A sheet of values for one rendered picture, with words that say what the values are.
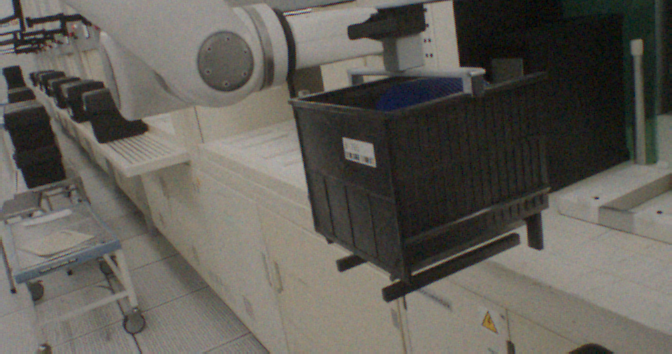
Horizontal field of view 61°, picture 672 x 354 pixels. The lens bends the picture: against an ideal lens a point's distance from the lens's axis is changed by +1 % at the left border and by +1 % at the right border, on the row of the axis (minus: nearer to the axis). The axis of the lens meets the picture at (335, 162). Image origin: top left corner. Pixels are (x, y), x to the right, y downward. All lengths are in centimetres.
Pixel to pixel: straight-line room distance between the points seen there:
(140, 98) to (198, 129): 179
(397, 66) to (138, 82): 29
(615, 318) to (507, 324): 21
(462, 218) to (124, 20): 37
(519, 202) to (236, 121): 180
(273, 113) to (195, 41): 197
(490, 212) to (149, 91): 37
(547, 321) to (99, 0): 69
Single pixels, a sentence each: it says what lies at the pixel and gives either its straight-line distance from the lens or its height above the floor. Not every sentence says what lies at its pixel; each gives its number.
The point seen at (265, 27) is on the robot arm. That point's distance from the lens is 55.
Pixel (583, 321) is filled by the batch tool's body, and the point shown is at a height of 83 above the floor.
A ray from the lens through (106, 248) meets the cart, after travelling 271.
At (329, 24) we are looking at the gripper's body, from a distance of 56.
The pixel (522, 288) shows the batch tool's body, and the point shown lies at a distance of 88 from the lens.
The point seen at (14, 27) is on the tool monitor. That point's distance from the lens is 523.
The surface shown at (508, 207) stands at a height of 103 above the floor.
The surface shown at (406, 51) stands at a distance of 65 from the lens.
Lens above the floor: 128
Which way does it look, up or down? 15 degrees down
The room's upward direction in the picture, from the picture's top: 10 degrees counter-clockwise
